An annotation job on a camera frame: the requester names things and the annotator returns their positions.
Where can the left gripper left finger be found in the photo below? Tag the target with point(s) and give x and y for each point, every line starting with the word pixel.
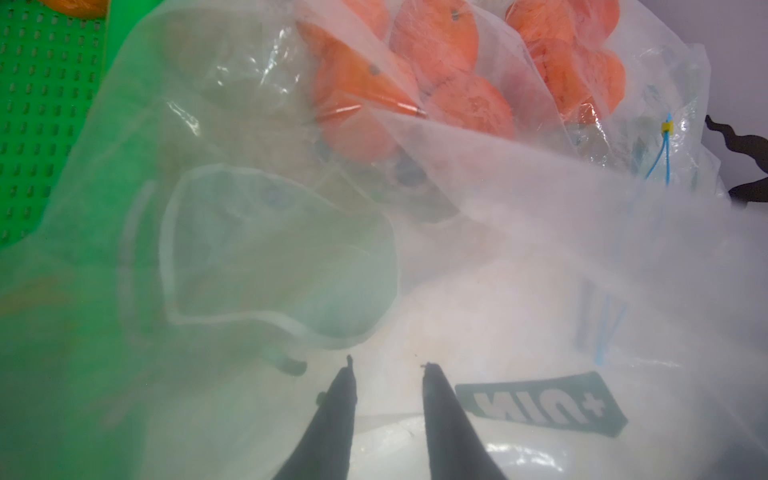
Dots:
pixel 324 451

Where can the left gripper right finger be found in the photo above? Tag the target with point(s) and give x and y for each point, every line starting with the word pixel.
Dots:
pixel 454 449

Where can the green zip bag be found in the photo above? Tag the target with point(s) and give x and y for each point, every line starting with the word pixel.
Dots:
pixel 205 264

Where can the blue zip clear bag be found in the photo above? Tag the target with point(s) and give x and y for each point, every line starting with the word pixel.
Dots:
pixel 660 131

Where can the oranges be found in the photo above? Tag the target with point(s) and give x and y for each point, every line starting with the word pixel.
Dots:
pixel 422 59

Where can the green plastic basket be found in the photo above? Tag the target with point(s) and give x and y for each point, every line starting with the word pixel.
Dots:
pixel 51 67

